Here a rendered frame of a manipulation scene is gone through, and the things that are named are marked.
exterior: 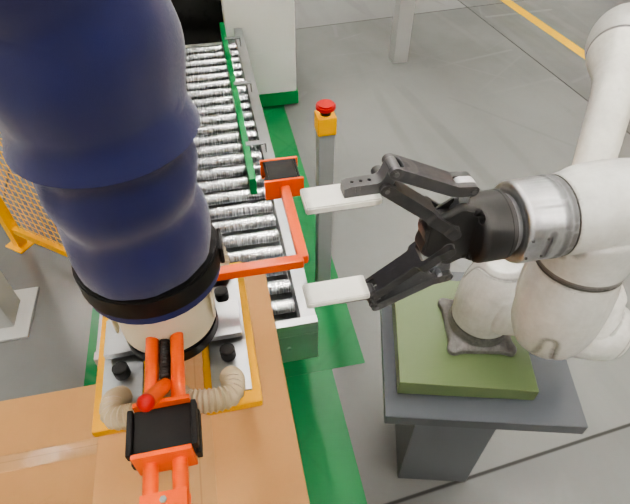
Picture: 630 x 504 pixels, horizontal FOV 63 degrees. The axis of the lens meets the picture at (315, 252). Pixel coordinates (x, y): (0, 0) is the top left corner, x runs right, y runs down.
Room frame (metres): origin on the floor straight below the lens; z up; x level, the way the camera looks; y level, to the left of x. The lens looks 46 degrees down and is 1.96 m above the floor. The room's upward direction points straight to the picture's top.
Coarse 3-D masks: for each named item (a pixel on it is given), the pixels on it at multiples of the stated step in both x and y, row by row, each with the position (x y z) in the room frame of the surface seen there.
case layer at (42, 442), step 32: (0, 416) 0.68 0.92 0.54; (32, 416) 0.68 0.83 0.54; (64, 416) 0.68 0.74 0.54; (0, 448) 0.59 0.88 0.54; (32, 448) 0.59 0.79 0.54; (64, 448) 0.59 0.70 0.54; (96, 448) 0.59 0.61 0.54; (0, 480) 0.50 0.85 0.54; (32, 480) 0.50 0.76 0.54; (64, 480) 0.50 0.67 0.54
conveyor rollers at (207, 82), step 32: (192, 64) 2.88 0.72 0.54; (224, 64) 2.92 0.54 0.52; (192, 96) 2.53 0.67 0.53; (224, 96) 2.50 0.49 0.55; (224, 128) 2.20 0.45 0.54; (224, 160) 1.94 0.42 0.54; (256, 160) 1.96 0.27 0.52; (224, 192) 1.70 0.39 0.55; (224, 224) 1.50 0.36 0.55; (256, 224) 1.51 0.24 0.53; (256, 256) 1.33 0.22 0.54; (288, 288) 1.17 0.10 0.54
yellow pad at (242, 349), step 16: (224, 288) 0.65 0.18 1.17; (240, 288) 0.68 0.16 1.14; (240, 304) 0.63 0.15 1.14; (240, 320) 0.59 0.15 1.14; (240, 336) 0.56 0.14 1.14; (208, 352) 0.52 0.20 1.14; (224, 352) 0.51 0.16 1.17; (240, 352) 0.52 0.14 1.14; (208, 368) 0.49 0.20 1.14; (240, 368) 0.49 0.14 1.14; (256, 368) 0.49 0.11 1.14; (208, 384) 0.46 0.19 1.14; (256, 384) 0.46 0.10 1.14; (240, 400) 0.43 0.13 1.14; (256, 400) 0.43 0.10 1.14
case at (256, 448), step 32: (256, 288) 0.84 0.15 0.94; (256, 320) 0.74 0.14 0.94; (256, 352) 0.65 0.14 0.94; (192, 384) 0.56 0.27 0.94; (224, 416) 0.49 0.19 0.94; (256, 416) 0.49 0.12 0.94; (288, 416) 0.49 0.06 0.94; (224, 448) 0.42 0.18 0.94; (256, 448) 0.42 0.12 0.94; (288, 448) 0.42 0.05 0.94; (96, 480) 0.36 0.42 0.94; (128, 480) 0.36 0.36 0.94; (160, 480) 0.36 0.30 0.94; (192, 480) 0.36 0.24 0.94; (224, 480) 0.36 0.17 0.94; (256, 480) 0.36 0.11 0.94; (288, 480) 0.36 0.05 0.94
